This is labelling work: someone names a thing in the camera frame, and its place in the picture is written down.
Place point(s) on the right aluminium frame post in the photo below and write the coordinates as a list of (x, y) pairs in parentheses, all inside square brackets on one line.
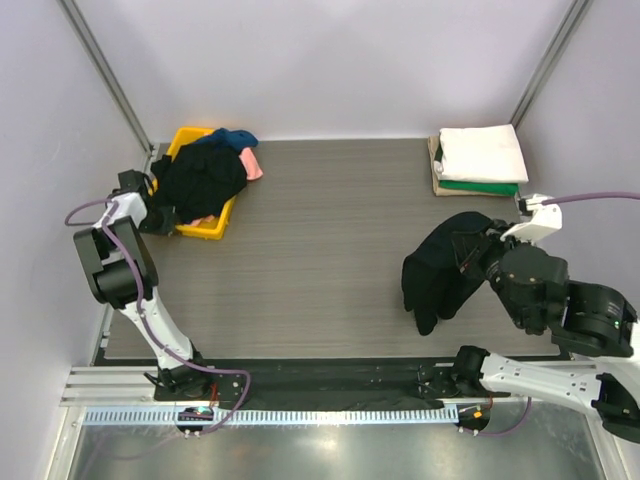
[(568, 27)]

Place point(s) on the left aluminium frame post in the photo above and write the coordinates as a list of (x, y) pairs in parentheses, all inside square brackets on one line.
[(85, 35)]

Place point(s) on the blue shirt in bin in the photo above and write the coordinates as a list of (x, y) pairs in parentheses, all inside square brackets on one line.
[(238, 140)]

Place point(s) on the yellow plastic bin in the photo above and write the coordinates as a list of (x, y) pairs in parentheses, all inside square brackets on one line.
[(210, 228)]

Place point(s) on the folded white t shirt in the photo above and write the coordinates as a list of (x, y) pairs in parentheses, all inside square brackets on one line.
[(481, 155)]

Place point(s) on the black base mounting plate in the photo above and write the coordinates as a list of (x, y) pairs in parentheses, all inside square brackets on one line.
[(313, 385)]

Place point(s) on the pink shirt in bin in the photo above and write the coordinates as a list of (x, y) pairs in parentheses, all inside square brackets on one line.
[(251, 165)]

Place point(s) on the slotted cable duct strip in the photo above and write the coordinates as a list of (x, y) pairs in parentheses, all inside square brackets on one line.
[(270, 416)]

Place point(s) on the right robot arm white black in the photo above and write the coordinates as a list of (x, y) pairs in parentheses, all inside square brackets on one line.
[(535, 289)]

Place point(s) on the aluminium frame post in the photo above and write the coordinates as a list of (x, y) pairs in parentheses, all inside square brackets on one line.
[(568, 27), (85, 35)]

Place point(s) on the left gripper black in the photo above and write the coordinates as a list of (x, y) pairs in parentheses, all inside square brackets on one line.
[(169, 221)]

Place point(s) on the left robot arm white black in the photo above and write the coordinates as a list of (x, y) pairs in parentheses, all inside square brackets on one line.
[(120, 273)]

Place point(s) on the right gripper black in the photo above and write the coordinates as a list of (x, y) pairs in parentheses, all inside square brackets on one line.
[(490, 239)]

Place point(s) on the black t shirt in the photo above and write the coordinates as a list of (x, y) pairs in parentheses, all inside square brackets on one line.
[(432, 285)]

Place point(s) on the black shirt in bin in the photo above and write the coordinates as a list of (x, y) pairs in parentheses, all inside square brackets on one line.
[(199, 180)]

